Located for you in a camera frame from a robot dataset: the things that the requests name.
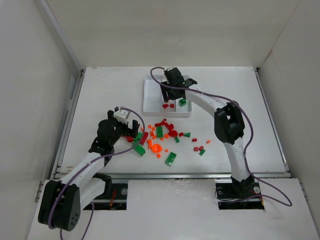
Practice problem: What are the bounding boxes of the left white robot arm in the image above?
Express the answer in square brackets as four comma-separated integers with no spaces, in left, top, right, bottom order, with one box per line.
[37,106,145,232]

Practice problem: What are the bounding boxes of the purple cable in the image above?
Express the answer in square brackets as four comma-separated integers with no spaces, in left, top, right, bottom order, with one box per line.
[149,66,293,207]
[47,106,146,240]

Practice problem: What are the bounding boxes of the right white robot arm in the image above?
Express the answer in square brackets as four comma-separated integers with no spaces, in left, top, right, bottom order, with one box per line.
[159,67,255,199]

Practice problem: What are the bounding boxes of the aluminium rail front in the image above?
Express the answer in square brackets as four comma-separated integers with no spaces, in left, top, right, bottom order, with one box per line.
[106,172,292,180]

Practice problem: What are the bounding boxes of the green flat plate lego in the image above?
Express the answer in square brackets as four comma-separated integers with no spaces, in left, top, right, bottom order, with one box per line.
[165,152,177,166]

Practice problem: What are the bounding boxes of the green red long lego assembly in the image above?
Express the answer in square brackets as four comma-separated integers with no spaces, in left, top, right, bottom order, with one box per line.
[125,136,136,143]

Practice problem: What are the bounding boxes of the orange round lego piece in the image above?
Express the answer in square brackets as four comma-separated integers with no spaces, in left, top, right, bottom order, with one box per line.
[147,139,163,154]

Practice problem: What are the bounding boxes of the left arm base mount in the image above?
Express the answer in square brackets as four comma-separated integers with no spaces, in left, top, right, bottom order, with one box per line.
[91,182,129,211]

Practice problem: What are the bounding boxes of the dark red brick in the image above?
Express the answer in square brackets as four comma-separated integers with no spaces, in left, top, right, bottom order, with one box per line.
[139,132,149,145]

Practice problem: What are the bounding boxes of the white three-compartment tray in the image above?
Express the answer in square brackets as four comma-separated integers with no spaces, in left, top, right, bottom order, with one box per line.
[142,75,192,118]

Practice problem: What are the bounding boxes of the green 2x3 lego plate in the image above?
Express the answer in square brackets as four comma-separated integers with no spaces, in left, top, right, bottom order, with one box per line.
[156,126,164,139]

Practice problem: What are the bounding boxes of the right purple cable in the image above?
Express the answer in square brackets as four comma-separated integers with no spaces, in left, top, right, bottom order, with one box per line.
[149,66,293,207]

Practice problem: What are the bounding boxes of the green arch lego brick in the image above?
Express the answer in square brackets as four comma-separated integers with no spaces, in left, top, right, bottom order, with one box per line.
[133,144,146,156]

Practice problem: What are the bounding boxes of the green square lego in tray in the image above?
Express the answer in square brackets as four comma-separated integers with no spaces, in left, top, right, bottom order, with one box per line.
[178,98,187,107]

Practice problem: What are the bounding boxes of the red round dome lego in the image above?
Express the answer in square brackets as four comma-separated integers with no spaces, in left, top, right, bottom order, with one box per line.
[168,129,178,138]

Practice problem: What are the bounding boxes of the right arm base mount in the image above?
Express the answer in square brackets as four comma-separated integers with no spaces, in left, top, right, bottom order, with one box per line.
[214,181,265,210]

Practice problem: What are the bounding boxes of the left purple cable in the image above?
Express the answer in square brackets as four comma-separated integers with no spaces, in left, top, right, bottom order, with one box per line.
[47,106,146,240]

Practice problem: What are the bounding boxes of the small green slope lego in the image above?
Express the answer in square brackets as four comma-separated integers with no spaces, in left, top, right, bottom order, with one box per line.
[199,149,206,156]

